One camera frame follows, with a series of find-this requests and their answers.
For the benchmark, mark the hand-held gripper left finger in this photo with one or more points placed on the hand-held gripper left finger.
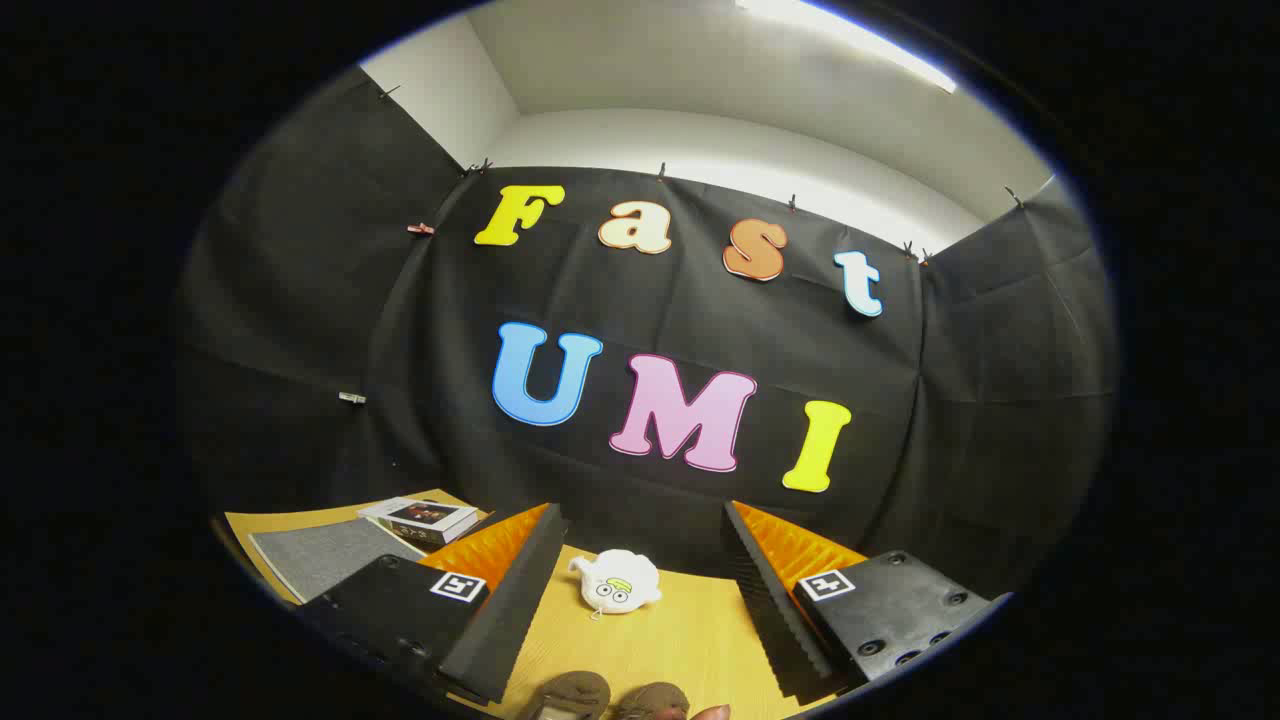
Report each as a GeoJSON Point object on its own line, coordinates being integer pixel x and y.
{"type": "Point", "coordinates": [510, 610]}

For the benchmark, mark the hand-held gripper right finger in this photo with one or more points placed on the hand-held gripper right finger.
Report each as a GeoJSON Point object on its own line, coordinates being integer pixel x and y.
{"type": "Point", "coordinates": [770, 610]}

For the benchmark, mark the white plush toy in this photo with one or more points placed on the white plush toy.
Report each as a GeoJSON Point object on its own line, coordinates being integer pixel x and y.
{"type": "Point", "coordinates": [615, 580]}

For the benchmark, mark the cream fabric storage box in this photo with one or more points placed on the cream fabric storage box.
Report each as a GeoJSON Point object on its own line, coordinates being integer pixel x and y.
{"type": "Point", "coordinates": [320, 555]}

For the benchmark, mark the brown suede shoe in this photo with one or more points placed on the brown suede shoe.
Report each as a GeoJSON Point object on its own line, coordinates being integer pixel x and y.
{"type": "Point", "coordinates": [655, 700]}
{"type": "Point", "coordinates": [570, 692]}

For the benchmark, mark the white portrait cover book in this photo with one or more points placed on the white portrait cover book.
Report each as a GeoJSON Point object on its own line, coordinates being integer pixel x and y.
{"type": "Point", "coordinates": [425, 518]}

